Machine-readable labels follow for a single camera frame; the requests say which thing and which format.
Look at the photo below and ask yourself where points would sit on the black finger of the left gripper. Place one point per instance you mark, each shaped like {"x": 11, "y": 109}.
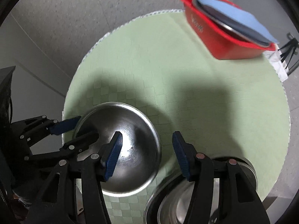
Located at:
{"x": 79, "y": 144}

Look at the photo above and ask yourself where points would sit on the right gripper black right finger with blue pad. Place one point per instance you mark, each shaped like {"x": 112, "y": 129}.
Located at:
{"x": 197, "y": 168}

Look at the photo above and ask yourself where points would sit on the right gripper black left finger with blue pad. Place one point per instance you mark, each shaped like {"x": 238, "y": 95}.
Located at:
{"x": 98, "y": 168}

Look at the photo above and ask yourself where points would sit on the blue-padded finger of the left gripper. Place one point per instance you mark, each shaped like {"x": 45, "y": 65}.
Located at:
{"x": 37, "y": 128}

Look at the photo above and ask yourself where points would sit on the large steel bowl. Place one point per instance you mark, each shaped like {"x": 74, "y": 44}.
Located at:
{"x": 140, "y": 155}

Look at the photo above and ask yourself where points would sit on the blue plastic plate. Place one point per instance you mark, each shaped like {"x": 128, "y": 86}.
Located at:
{"x": 240, "y": 16}

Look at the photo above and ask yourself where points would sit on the green checkered tablecloth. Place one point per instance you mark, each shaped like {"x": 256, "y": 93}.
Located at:
{"x": 157, "y": 64}

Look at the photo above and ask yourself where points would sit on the red plastic bin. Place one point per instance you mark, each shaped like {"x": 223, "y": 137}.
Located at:
{"x": 222, "y": 45}

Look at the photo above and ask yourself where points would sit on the white tote bag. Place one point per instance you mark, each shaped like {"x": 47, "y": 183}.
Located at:
{"x": 281, "y": 58}

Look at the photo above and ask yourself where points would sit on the steel bowl in bin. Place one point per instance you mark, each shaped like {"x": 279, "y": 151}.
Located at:
{"x": 233, "y": 28}

